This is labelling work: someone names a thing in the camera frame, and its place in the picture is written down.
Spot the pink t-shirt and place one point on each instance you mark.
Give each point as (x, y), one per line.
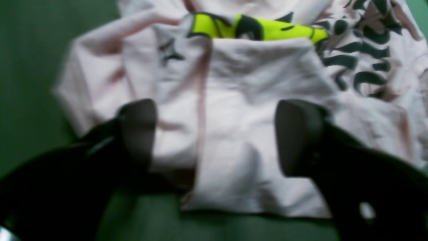
(216, 70)

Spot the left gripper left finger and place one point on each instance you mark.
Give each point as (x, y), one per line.
(62, 195)

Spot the grey-green table cloth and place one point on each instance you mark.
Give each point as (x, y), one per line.
(35, 36)

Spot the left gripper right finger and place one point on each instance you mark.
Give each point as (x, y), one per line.
(372, 196)

